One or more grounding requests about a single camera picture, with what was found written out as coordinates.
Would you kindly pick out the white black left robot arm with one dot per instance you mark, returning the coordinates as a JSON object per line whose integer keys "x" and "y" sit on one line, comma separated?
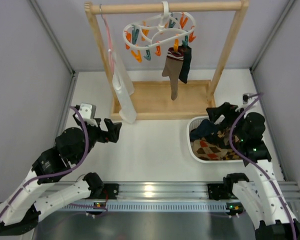
{"x": 26, "y": 207}

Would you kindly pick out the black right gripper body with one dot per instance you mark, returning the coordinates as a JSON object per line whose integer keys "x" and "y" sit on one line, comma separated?
{"x": 225, "y": 113}

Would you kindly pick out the aluminium rail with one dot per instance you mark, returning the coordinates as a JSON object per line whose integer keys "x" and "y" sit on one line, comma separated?
{"x": 172, "y": 190}

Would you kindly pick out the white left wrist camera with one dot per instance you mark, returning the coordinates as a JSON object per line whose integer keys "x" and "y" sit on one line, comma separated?
{"x": 87, "y": 112}

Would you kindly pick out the white perforated plastic basket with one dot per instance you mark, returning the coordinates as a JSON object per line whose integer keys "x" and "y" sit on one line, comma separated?
{"x": 194, "y": 123}

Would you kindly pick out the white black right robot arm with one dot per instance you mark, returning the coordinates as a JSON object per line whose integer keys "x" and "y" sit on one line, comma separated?
{"x": 257, "y": 187}

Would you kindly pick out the wooden clothes rack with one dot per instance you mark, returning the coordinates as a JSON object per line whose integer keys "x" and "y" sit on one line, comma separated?
{"x": 152, "y": 93}

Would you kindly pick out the argyle patterned sock in basket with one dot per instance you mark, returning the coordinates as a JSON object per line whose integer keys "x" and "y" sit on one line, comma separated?
{"x": 215, "y": 147}

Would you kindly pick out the dark navy sock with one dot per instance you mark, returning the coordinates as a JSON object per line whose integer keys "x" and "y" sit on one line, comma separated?
{"x": 187, "y": 58}

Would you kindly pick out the white hanging cloth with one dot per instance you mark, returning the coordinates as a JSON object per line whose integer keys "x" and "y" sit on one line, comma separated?
{"x": 124, "y": 88}

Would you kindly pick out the navy sock with bear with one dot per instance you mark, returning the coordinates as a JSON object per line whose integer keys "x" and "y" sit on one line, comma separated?
{"x": 205, "y": 129}

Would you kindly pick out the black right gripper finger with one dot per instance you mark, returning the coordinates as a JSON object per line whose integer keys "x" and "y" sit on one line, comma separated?
{"x": 215, "y": 114}
{"x": 228, "y": 111}

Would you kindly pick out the perforated cable tray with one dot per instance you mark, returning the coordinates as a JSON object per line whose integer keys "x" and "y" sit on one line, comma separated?
{"x": 155, "y": 206}

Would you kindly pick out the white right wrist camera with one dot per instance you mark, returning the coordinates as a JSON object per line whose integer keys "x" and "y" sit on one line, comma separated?
{"x": 246, "y": 98}

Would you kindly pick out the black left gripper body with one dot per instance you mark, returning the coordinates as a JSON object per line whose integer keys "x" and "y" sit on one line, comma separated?
{"x": 106, "y": 131}

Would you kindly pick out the white plastic clip hanger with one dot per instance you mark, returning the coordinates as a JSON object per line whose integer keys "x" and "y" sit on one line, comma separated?
{"x": 167, "y": 27}

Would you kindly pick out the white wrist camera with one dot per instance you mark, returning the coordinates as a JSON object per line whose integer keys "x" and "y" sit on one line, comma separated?
{"x": 87, "y": 112}
{"x": 246, "y": 98}

